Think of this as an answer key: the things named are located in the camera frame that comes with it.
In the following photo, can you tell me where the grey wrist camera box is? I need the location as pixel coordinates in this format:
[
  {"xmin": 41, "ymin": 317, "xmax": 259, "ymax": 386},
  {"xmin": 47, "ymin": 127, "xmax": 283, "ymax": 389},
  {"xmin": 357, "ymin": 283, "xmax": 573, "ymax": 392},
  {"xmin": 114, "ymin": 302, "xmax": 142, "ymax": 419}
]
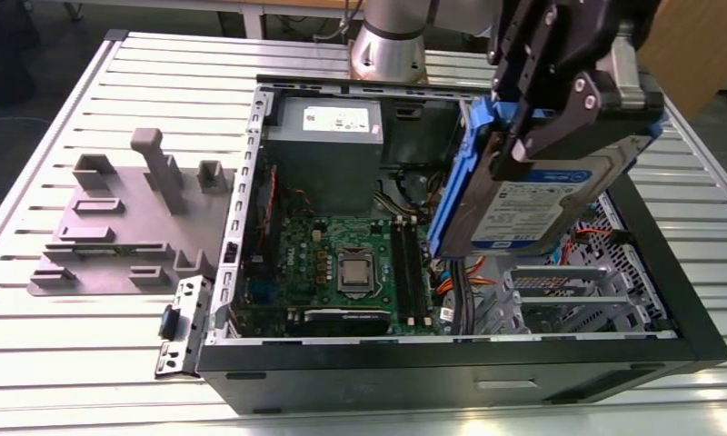
[{"xmin": 605, "ymin": 26, "xmax": 668, "ymax": 111}]

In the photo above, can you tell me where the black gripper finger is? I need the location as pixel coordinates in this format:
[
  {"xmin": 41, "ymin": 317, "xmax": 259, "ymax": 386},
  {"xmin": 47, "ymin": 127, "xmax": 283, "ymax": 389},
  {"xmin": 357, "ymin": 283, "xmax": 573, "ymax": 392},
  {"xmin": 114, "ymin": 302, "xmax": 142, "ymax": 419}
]
[
  {"xmin": 487, "ymin": 0, "xmax": 557, "ymax": 137},
  {"xmin": 490, "ymin": 68, "xmax": 605, "ymax": 179}
]

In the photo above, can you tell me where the metal card retention bracket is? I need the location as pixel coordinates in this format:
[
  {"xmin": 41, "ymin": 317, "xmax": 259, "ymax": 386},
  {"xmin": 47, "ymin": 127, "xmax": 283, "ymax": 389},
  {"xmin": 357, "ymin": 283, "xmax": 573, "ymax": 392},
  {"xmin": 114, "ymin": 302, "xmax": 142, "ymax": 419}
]
[{"xmin": 152, "ymin": 273, "xmax": 215, "ymax": 379}]

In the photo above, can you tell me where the orange wire bundle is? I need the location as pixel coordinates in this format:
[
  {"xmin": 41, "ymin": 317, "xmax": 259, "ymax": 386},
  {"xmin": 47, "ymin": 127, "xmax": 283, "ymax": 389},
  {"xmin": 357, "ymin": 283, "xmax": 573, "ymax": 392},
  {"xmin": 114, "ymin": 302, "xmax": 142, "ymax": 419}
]
[{"xmin": 433, "ymin": 256, "xmax": 499, "ymax": 297}]

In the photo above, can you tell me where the metal disk bay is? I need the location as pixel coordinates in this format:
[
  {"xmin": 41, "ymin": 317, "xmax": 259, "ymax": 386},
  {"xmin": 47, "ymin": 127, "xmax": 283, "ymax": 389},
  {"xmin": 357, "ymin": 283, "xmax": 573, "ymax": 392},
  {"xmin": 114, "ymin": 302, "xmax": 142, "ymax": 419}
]
[{"xmin": 501, "ymin": 265, "xmax": 656, "ymax": 336}]

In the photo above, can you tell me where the CPU socket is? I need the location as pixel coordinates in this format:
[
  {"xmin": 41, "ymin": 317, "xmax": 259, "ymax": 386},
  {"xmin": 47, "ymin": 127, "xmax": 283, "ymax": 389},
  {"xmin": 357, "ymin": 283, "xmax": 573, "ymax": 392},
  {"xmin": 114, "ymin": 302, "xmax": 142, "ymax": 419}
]
[{"xmin": 335, "ymin": 246, "xmax": 383, "ymax": 302}]

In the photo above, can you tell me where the silver CPU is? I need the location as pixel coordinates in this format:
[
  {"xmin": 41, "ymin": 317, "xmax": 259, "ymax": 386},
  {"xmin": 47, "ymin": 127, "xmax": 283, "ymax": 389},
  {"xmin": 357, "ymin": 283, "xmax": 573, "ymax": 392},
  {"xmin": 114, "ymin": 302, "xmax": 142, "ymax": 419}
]
[{"xmin": 341, "ymin": 259, "xmax": 373, "ymax": 292}]

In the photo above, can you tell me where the black RAM slot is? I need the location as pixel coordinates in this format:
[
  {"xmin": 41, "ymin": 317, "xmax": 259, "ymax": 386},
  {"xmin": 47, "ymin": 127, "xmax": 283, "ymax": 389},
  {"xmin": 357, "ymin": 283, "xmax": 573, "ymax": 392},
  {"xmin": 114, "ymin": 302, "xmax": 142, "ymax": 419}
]
[
  {"xmin": 390, "ymin": 216, "xmax": 415, "ymax": 326},
  {"xmin": 406, "ymin": 216, "xmax": 435, "ymax": 326}
]

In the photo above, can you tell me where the multicolour disk power wire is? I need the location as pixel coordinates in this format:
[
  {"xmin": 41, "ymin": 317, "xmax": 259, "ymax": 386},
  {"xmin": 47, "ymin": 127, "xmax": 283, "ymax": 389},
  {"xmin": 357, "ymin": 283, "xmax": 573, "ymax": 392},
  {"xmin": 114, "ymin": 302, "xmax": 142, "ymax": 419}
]
[{"xmin": 573, "ymin": 226, "xmax": 633, "ymax": 244}]

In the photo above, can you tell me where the black graphics card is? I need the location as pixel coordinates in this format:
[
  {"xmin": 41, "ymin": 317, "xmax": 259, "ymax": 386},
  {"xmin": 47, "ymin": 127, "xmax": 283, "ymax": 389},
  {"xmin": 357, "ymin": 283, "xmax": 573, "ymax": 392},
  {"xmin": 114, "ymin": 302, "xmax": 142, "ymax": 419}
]
[{"xmin": 287, "ymin": 307, "xmax": 394, "ymax": 338}]

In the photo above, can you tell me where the green RAM stick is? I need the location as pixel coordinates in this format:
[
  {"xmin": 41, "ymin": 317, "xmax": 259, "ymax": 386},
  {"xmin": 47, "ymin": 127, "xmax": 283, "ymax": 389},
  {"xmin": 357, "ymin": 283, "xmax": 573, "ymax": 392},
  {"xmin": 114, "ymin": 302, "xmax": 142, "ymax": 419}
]
[{"xmin": 72, "ymin": 243, "xmax": 139, "ymax": 256}]

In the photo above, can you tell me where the grey parts rack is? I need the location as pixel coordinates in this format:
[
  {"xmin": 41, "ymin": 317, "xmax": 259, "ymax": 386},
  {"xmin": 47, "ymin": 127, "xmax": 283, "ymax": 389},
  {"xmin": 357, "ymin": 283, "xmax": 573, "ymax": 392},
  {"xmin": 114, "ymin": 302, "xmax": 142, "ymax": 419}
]
[{"xmin": 28, "ymin": 126, "xmax": 239, "ymax": 296}]

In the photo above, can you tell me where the hard disk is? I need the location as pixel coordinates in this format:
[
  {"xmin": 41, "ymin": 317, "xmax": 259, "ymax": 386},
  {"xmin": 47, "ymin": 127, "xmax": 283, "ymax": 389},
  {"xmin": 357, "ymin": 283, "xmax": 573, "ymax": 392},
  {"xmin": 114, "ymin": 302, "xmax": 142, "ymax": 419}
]
[{"xmin": 429, "ymin": 97, "xmax": 672, "ymax": 261}]

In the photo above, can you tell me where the green motherboard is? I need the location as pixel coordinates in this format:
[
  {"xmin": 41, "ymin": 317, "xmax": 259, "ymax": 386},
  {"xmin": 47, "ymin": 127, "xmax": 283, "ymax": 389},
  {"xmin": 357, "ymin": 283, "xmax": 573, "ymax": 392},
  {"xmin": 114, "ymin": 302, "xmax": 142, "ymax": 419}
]
[{"xmin": 234, "ymin": 213, "xmax": 457, "ymax": 340}]

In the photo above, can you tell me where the brown wooden cabinet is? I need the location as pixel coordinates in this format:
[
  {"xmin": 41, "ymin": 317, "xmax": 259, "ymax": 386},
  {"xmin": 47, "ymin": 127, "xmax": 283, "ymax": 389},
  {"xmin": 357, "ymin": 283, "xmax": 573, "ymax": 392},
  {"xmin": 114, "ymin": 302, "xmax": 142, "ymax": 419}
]
[{"xmin": 640, "ymin": 0, "xmax": 727, "ymax": 120}]

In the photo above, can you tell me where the black PC case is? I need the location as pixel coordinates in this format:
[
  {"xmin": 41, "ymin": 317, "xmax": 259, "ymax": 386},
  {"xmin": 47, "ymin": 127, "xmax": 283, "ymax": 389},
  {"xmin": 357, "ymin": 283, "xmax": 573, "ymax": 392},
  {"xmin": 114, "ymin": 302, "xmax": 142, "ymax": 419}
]
[{"xmin": 194, "ymin": 74, "xmax": 727, "ymax": 415}]

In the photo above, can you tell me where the grey power supply unit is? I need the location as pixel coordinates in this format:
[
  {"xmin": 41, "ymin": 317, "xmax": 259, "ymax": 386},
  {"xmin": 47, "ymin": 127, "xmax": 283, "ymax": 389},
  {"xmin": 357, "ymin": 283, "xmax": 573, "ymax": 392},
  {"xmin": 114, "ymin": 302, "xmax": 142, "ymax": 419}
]
[{"xmin": 263, "ymin": 94, "xmax": 385, "ymax": 218}]

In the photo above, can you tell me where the black cable bundle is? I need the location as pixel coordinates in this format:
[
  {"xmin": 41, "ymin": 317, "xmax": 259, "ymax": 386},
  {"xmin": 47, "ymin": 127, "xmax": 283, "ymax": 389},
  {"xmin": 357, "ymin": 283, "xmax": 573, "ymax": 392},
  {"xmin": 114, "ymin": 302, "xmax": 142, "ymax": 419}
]
[{"xmin": 450, "ymin": 257, "xmax": 483, "ymax": 336}]

